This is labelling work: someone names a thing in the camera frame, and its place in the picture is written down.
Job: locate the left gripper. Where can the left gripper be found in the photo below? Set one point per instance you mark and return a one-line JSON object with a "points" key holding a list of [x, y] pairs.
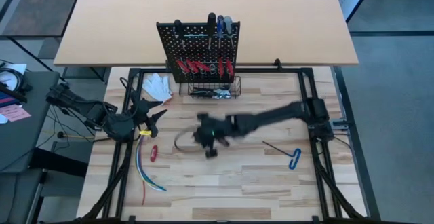
{"points": [[142, 115]]}

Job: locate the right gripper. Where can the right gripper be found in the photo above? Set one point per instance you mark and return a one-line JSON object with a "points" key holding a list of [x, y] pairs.
{"points": [[213, 129]]}

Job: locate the black pliers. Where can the black pliers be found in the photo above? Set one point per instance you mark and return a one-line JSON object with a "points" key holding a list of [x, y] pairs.
{"points": [[201, 94]]}

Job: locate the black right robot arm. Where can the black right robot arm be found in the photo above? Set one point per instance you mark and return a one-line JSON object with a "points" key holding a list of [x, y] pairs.
{"points": [[271, 115]]}

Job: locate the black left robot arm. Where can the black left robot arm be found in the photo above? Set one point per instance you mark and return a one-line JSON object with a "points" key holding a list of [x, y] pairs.
{"points": [[84, 108]]}

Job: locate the black metal peg board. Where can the black metal peg board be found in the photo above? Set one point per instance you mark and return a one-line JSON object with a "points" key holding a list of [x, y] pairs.
{"points": [[196, 49]]}

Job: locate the white work glove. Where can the white work glove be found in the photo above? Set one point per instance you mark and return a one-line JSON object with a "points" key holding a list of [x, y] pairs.
{"points": [[156, 86]]}

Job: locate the yellow tape tag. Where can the yellow tape tag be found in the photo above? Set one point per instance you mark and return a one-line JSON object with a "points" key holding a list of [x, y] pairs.
{"points": [[146, 133]]}

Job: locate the light wooden desk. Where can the light wooden desk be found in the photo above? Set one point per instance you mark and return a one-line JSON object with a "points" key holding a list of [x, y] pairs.
{"points": [[118, 20]]}

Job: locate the grey side table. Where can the grey side table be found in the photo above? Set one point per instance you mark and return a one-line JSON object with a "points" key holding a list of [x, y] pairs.
{"points": [[27, 139]]}

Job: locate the pink paper sheet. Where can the pink paper sheet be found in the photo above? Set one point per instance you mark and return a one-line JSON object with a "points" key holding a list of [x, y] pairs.
{"points": [[15, 113]]}

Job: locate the white paper sheet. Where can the white paper sheet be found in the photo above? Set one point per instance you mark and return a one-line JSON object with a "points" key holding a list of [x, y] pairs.
{"points": [[17, 68]]}

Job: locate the black aluminium rig frame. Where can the black aluminium rig frame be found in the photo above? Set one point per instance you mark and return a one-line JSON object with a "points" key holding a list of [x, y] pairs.
{"points": [[264, 70]]}

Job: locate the silver screwdriver holder rail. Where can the silver screwdriver holder rail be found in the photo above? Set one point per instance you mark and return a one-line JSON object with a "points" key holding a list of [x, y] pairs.
{"points": [[203, 35]]}

